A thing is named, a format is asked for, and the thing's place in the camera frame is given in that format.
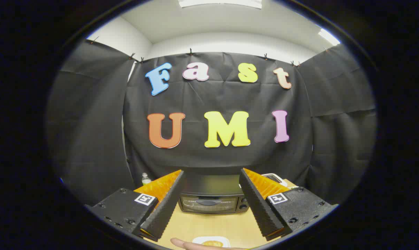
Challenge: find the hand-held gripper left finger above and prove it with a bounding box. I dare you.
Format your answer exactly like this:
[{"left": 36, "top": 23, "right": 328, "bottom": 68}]
[{"left": 85, "top": 169, "right": 186, "bottom": 242}]

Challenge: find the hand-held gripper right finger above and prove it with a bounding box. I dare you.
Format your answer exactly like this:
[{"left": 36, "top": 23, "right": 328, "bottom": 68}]
[{"left": 239, "top": 168, "right": 338, "bottom": 241}]

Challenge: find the black toaster oven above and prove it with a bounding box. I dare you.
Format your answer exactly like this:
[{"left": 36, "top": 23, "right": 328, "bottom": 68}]
[{"left": 178, "top": 175, "right": 250, "bottom": 214}]

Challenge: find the white pop-up toaster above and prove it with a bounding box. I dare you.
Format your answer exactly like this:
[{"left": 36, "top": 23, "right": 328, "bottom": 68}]
[{"left": 261, "top": 173, "right": 288, "bottom": 188}]

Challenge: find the white plate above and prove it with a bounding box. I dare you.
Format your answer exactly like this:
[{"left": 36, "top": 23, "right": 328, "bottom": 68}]
[{"left": 192, "top": 236, "right": 231, "bottom": 248}]

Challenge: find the ceiling light panel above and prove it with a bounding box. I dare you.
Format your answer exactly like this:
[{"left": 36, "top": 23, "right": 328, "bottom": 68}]
[
  {"left": 178, "top": 0, "right": 262, "bottom": 9},
  {"left": 318, "top": 28, "right": 341, "bottom": 46}
]

